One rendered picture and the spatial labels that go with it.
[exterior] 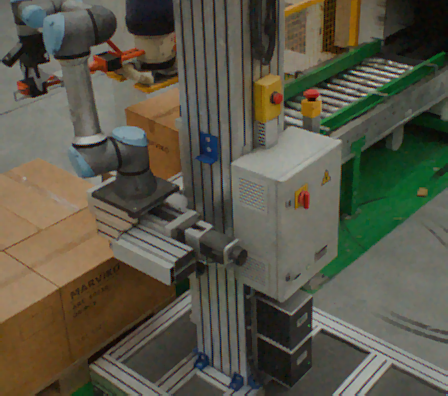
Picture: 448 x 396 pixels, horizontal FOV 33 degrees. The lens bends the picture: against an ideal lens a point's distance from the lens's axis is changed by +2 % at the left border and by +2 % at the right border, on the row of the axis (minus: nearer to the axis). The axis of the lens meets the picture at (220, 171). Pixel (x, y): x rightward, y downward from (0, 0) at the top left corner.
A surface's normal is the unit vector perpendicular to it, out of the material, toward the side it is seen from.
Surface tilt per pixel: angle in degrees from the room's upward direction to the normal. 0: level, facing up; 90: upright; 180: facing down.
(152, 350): 0
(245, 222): 90
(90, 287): 90
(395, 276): 0
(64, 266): 0
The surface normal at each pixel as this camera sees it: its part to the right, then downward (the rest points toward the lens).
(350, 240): -0.04, -0.87
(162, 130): -0.71, 0.37
